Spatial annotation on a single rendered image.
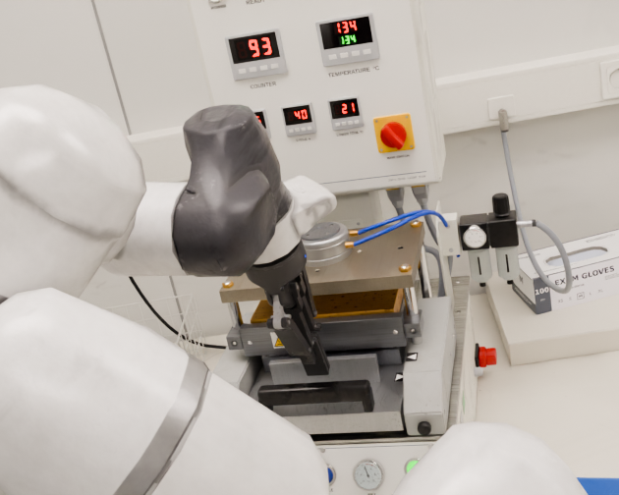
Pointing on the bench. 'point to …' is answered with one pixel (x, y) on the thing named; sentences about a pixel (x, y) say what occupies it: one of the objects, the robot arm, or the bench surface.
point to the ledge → (563, 325)
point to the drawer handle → (317, 394)
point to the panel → (337, 458)
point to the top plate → (352, 258)
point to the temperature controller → (345, 27)
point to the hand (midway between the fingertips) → (311, 354)
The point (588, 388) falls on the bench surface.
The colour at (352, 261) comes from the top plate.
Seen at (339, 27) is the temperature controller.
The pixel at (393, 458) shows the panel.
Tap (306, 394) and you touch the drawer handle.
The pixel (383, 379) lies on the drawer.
